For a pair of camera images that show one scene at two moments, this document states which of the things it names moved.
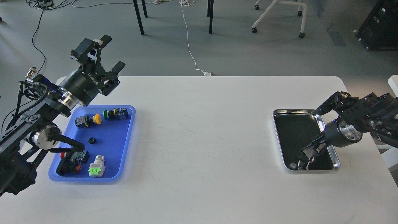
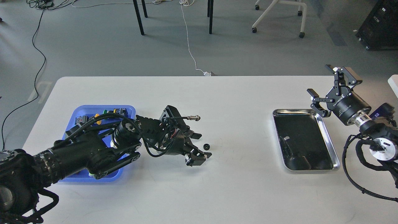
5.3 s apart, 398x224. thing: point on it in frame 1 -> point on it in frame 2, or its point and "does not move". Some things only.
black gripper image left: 83,84 -> 196,157
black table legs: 210,12 does not move
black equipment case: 379,31 does not move
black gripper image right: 338,133 -> 347,104
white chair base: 271,8 does not move
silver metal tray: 295,128 does not move
